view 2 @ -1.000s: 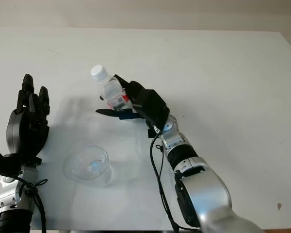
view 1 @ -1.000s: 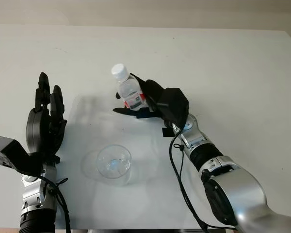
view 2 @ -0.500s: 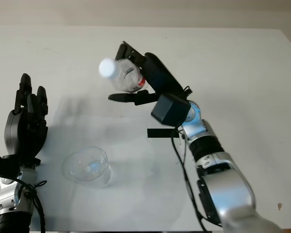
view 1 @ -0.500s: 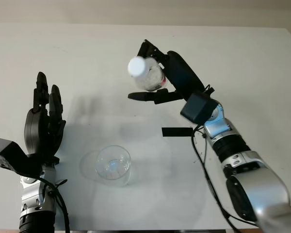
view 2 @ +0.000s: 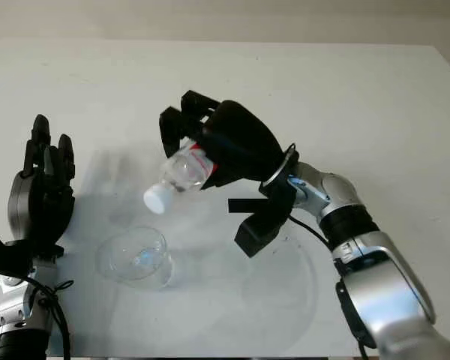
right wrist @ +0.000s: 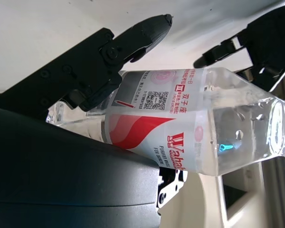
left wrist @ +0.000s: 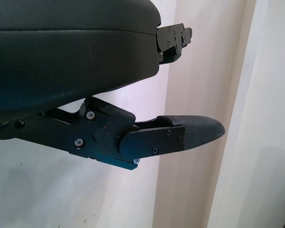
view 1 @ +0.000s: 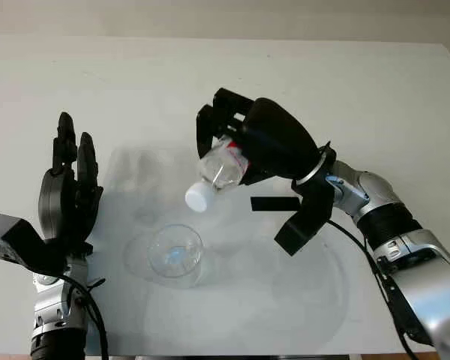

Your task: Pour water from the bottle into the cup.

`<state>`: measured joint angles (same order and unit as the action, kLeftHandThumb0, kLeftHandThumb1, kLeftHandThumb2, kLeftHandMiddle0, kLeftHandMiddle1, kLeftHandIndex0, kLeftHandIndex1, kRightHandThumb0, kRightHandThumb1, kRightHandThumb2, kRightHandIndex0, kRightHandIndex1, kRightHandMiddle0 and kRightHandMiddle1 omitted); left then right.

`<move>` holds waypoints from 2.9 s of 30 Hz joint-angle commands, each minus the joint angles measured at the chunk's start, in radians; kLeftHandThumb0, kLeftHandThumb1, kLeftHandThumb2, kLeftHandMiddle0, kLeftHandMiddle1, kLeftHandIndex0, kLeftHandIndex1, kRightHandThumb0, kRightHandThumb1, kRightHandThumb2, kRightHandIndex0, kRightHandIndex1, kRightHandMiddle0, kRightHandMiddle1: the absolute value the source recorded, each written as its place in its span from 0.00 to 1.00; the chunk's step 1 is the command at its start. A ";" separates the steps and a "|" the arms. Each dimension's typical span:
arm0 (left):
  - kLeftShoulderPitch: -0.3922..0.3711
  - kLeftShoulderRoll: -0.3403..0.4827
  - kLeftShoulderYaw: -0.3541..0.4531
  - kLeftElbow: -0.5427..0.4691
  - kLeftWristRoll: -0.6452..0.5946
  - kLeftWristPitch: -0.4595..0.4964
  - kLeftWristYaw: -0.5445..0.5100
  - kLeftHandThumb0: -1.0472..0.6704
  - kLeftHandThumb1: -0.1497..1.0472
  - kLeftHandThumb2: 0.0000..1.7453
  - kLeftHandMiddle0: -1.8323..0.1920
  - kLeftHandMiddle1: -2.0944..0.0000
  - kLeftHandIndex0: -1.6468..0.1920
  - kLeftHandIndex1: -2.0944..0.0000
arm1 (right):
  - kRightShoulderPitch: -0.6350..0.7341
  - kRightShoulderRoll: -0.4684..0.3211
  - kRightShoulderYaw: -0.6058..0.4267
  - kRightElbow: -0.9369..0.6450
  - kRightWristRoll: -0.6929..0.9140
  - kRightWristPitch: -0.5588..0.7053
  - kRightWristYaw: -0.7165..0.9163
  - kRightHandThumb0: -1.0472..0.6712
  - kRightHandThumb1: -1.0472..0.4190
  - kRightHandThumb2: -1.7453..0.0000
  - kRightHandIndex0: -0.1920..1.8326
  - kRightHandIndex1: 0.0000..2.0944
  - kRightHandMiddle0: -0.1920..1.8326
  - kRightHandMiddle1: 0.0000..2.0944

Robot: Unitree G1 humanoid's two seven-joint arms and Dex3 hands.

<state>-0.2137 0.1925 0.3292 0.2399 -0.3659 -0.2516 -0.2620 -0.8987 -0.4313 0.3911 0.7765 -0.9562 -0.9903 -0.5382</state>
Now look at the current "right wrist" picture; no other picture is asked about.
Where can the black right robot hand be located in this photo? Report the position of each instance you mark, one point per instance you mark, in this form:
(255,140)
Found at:
(61,178)

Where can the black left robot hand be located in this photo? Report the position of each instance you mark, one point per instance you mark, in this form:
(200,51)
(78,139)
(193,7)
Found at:
(268,40)

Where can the clear water bottle red label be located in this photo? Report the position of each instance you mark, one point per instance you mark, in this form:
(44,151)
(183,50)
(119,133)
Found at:
(180,123)

